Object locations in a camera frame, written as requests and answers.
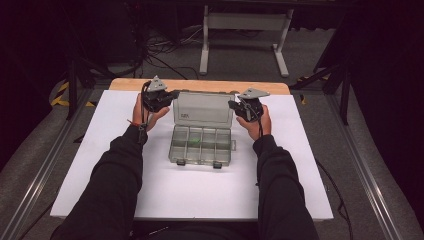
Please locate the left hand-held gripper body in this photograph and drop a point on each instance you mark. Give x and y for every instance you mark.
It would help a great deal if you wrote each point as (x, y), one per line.
(156, 98)

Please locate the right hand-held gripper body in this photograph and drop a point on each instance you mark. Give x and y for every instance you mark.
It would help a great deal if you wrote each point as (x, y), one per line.
(250, 106)

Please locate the grey transparent compartment box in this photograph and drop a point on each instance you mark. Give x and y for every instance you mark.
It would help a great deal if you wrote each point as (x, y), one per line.
(203, 113)

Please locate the person's right hand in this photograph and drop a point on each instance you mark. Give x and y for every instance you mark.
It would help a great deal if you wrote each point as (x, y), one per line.
(258, 128)

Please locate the person's left hand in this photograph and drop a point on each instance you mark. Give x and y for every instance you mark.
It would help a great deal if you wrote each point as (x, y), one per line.
(146, 120)

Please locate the wooden table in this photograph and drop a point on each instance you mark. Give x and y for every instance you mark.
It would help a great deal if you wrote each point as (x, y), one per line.
(200, 85)

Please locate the red wrist band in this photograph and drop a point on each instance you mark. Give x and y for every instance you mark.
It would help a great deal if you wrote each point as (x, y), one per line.
(132, 122)

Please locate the yellow black floor tape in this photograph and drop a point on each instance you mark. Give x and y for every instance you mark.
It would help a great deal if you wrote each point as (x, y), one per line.
(302, 99)
(60, 96)

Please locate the black metal stand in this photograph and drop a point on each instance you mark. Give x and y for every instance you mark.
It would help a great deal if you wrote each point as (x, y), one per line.
(345, 96)
(72, 90)

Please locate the white metal stand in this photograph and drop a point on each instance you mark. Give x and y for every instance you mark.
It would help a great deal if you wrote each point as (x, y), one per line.
(246, 21)

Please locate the white board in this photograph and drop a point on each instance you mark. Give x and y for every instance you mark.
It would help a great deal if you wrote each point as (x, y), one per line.
(200, 193)

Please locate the person's black clothing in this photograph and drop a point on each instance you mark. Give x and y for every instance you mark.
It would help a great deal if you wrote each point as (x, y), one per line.
(200, 231)

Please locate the aluminium floor rail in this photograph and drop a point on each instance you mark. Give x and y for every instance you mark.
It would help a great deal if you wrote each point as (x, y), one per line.
(43, 170)
(363, 173)

